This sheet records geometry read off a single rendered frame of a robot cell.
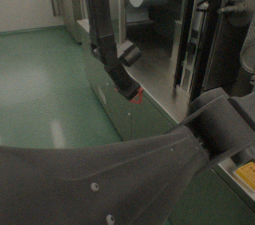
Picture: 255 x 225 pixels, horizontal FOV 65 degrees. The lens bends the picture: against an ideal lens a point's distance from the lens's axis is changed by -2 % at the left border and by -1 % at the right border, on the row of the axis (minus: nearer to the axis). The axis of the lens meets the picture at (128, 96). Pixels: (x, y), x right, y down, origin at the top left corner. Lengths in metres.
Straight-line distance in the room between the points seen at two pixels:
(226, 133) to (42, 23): 5.84
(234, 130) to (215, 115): 0.03
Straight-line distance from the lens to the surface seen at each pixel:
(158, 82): 1.20
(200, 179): 1.00
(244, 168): 0.80
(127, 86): 0.69
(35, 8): 5.93
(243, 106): 0.37
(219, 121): 0.31
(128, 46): 0.65
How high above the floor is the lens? 1.49
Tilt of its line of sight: 34 degrees down
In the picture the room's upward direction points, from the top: straight up
